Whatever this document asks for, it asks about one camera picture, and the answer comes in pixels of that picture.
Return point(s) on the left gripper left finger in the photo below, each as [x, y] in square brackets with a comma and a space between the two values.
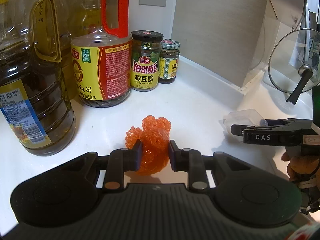
[119, 162]

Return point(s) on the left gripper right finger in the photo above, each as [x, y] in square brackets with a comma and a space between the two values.
[190, 161]

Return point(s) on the orange mesh scrubber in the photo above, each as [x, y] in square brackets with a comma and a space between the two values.
[154, 136]

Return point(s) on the clear plastic box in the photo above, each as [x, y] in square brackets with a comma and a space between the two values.
[248, 117]

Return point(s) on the person right hand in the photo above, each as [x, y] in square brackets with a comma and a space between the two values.
[299, 165]

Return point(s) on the glass pot lid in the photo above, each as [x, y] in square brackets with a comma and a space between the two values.
[293, 67]

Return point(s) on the dark oil bottle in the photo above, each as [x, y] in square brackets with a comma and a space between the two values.
[36, 74]

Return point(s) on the small checkered lid jar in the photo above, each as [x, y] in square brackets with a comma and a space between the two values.
[168, 60]

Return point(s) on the tall soybean paste jar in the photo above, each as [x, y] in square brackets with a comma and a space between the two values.
[146, 48]

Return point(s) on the soy sauce bottle red handle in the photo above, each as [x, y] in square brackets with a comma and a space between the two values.
[101, 60]

